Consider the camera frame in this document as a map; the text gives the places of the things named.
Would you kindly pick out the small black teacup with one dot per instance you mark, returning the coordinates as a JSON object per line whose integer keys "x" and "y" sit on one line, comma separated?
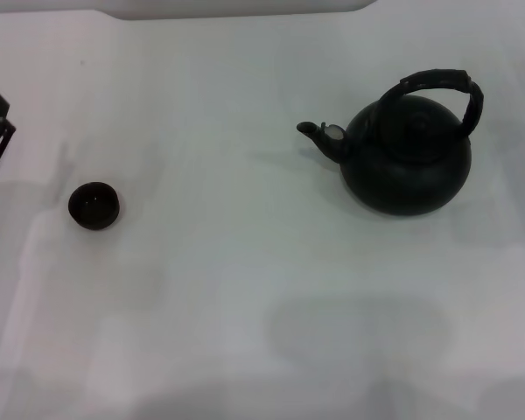
{"x": 94, "y": 207}

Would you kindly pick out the black round teapot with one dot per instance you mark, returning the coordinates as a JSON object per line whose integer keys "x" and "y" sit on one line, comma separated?
{"x": 407, "y": 175}

